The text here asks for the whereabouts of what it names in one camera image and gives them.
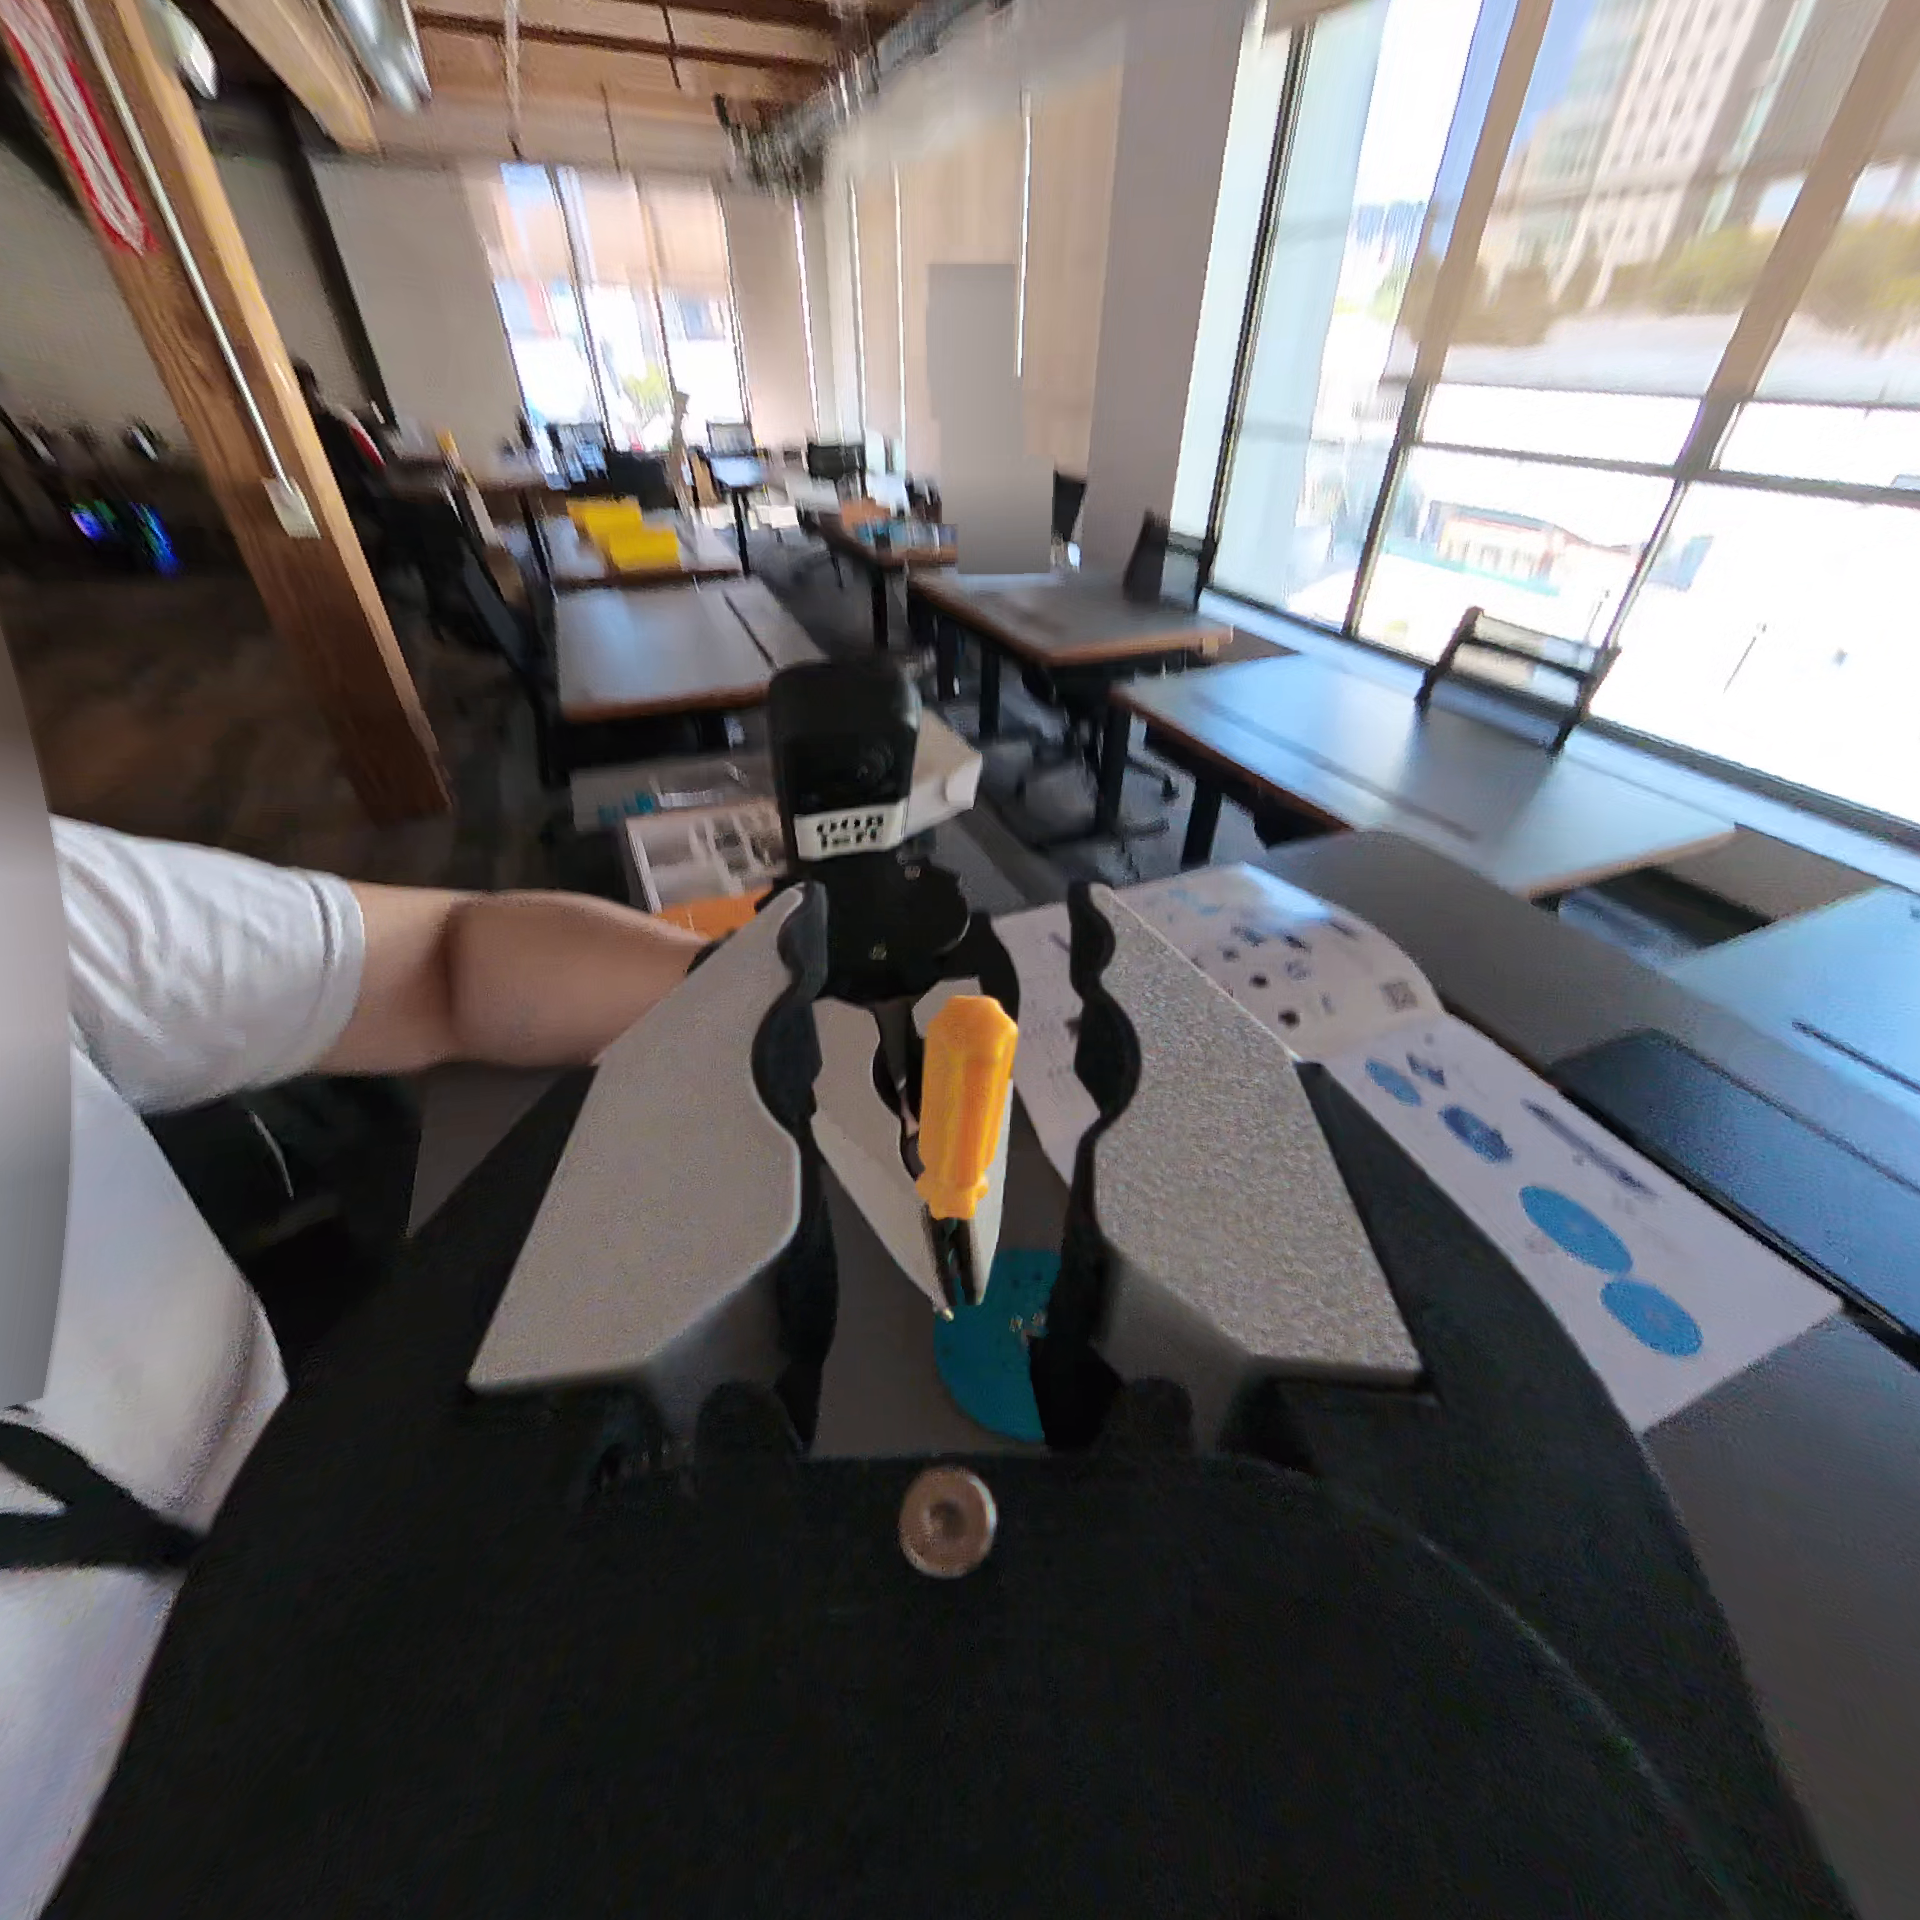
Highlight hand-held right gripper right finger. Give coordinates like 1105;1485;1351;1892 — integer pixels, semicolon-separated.
1032;882;1427;1451

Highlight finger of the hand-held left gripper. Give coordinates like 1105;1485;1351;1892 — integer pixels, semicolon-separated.
942;1033;1027;1308
810;995;961;1326

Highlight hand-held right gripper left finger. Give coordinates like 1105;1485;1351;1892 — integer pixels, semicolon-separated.
463;882;837;1454

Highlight yellow handle screwdriver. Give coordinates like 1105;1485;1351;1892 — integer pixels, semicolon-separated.
907;992;1021;1322

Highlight person's left forearm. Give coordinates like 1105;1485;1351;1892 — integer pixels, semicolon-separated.
321;884;714;1080

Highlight dark desk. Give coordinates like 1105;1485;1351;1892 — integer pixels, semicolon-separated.
404;828;1920;1920

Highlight blue perforated round plate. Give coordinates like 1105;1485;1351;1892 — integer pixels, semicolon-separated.
929;1247;1064;1446

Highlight white storage box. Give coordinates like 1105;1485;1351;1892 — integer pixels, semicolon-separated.
569;753;790;913

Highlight wood edged table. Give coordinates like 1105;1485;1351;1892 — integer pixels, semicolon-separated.
551;573;827;751
515;510;747;590
905;565;1236;841

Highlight yellow bins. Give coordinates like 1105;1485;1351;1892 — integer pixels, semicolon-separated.
566;497;688;575

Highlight black chair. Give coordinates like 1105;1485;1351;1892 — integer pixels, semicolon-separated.
1121;510;1219;605

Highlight long grey table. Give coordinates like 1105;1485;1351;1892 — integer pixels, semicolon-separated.
1112;647;1739;902

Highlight white instruction sheet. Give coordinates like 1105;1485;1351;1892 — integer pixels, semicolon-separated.
990;861;1843;1433

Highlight person's white shirt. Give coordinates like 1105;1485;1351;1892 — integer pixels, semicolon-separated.
0;816;369;1920

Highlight black flat case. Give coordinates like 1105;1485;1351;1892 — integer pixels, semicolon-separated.
1552;1026;1920;1344

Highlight black tabletop rack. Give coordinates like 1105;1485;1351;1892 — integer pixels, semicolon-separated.
1414;604;1625;751

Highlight wooden post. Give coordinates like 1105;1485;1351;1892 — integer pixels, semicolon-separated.
66;0;452;823

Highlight black strap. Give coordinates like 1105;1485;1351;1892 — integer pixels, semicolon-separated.
0;1415;203;1573

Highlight red wall sign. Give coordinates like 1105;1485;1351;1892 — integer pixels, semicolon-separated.
0;0;151;257

